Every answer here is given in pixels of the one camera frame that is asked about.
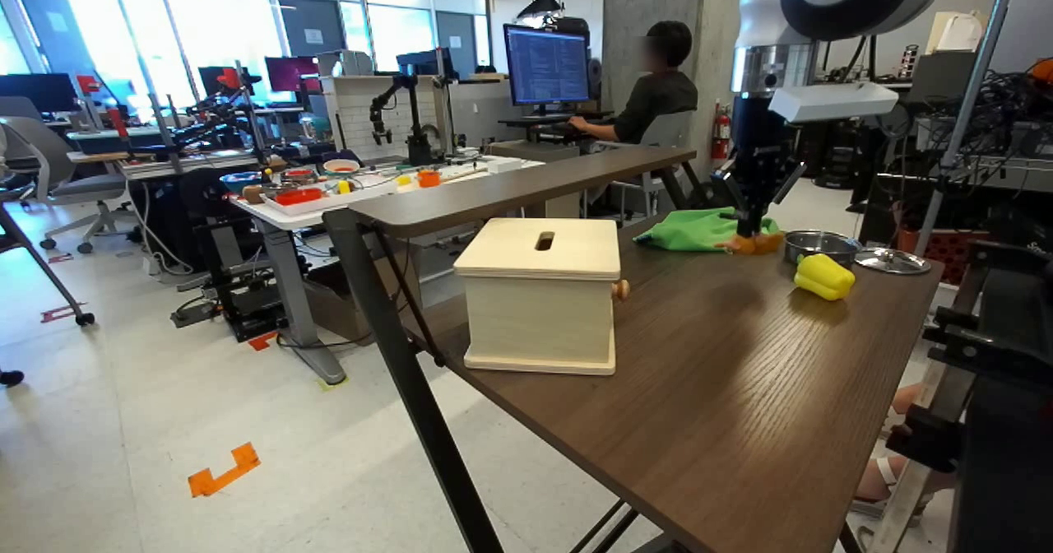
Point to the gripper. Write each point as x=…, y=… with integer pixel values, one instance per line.
x=757, y=137

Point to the small black robot arm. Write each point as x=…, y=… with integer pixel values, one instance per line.
x=411, y=125

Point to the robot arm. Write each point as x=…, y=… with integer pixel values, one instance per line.
x=765, y=10

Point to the orange plush toy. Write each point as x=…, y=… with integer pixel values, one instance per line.
x=761, y=244

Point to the silver pot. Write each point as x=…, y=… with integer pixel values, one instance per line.
x=818, y=246

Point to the yellow toy bell pepper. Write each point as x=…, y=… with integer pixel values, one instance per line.
x=823, y=277

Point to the silver pot lid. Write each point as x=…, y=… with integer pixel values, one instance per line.
x=892, y=261

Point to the red fire extinguisher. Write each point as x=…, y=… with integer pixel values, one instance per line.
x=721, y=137

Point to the green cloth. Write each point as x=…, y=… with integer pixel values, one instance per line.
x=691, y=230

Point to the person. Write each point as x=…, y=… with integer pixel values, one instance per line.
x=884, y=471
x=654, y=92

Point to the red crate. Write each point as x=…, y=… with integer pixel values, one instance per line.
x=954, y=253

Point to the light wooden box with slot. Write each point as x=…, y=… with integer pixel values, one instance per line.
x=539, y=298

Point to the computer monitor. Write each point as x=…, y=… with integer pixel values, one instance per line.
x=547, y=63

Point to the white plastic jug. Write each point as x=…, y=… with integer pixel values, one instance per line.
x=958, y=33

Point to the black pendant lamp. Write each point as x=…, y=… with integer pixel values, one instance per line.
x=539, y=6

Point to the orange cup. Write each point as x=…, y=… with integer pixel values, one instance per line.
x=429, y=178

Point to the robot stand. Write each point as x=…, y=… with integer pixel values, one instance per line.
x=1004, y=421

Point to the red tray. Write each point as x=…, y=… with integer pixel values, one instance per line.
x=298, y=197

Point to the white height-adjustable table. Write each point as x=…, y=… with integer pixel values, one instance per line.
x=288, y=273

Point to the row of monitors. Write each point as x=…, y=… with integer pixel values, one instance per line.
x=288, y=73

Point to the blue bowl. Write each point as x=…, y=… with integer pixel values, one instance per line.
x=240, y=181

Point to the grey office chair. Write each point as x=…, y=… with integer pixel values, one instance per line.
x=49, y=166

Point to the black monitor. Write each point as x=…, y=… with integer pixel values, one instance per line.
x=37, y=92

